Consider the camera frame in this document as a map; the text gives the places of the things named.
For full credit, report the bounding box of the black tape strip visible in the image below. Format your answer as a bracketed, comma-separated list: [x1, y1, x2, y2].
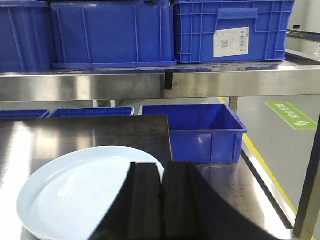
[163, 72, 174, 90]

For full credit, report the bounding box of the blue bin rim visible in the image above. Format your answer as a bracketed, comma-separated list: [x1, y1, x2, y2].
[0, 109, 50, 120]
[48, 107, 135, 118]

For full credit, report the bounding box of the stainless steel shelf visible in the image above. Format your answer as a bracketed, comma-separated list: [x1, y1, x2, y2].
[0, 50, 320, 102]

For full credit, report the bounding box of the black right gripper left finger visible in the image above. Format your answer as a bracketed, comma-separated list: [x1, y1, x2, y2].
[90, 162, 162, 240]

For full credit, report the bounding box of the open blue bin lower right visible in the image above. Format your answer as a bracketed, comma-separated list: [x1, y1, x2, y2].
[139, 103, 248, 164]

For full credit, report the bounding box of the smooth blue bin on shelf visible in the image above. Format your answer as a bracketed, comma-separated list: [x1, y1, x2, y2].
[50, 0, 177, 69]

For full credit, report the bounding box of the light blue plate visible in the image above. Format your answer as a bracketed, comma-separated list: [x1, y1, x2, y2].
[16, 145, 164, 240]

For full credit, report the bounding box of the white paper label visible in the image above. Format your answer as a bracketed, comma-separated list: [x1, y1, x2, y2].
[213, 27, 250, 58]

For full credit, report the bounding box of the blue bin far left shelf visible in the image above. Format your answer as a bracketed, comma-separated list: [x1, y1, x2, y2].
[0, 0, 56, 73]

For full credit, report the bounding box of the steel rack post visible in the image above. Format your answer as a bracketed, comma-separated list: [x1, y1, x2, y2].
[293, 126, 320, 240]

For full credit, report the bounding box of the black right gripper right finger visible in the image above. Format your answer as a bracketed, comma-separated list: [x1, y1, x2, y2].
[162, 162, 275, 240]

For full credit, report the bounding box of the blue bin rim lower middle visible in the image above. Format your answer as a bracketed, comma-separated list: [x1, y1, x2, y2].
[48, 107, 135, 118]

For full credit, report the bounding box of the ribbed blue crate with label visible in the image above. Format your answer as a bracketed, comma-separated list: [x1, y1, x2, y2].
[173, 0, 295, 64]

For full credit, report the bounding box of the blue bin rim lower left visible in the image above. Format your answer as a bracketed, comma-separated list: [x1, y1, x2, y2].
[0, 109, 50, 120]

